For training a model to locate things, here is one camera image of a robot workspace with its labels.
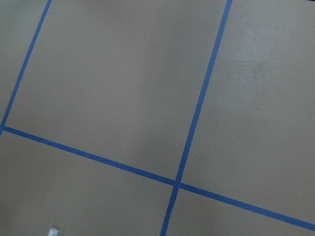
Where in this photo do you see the yellow highlighter pen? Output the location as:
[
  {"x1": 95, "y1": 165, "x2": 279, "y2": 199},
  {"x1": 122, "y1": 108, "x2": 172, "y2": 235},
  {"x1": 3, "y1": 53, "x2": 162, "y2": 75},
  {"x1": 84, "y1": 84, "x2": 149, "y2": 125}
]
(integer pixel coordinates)
[{"x1": 48, "y1": 228, "x2": 59, "y2": 236}]

